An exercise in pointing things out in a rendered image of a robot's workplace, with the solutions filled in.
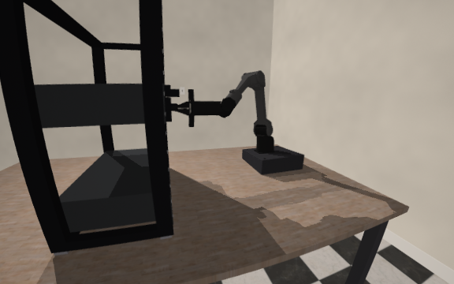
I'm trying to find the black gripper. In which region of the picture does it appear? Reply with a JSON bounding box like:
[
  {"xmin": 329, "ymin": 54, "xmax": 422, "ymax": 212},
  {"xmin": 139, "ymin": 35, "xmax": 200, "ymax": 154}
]
[{"xmin": 171, "ymin": 89, "xmax": 206, "ymax": 127}]

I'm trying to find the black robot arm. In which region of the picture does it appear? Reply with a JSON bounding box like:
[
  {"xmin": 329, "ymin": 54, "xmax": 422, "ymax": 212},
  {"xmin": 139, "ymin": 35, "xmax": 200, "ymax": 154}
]
[{"xmin": 205, "ymin": 70, "xmax": 274, "ymax": 154}]

